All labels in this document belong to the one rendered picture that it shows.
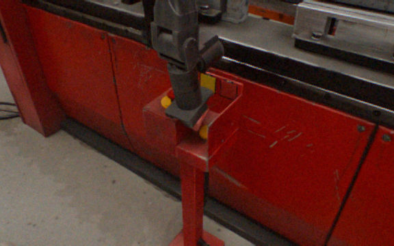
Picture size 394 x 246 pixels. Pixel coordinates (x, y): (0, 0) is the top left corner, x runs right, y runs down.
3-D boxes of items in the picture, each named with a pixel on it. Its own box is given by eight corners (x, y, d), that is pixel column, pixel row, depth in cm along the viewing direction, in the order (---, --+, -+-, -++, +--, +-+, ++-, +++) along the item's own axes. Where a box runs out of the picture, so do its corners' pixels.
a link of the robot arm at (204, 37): (149, 32, 61) (182, 45, 56) (189, 2, 66) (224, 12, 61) (163, 80, 70) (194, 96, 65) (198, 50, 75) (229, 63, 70)
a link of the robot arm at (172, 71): (159, 63, 64) (181, 73, 61) (183, 44, 66) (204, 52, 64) (166, 89, 69) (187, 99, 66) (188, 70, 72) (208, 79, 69)
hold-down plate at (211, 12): (141, 6, 116) (141, -2, 115) (152, 3, 120) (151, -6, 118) (212, 25, 102) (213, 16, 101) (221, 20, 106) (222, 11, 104)
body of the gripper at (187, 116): (215, 96, 74) (211, 71, 69) (189, 128, 69) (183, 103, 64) (191, 87, 77) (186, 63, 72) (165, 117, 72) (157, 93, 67)
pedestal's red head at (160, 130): (146, 143, 91) (139, 87, 80) (180, 115, 101) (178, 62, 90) (206, 173, 82) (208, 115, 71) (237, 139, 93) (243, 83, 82)
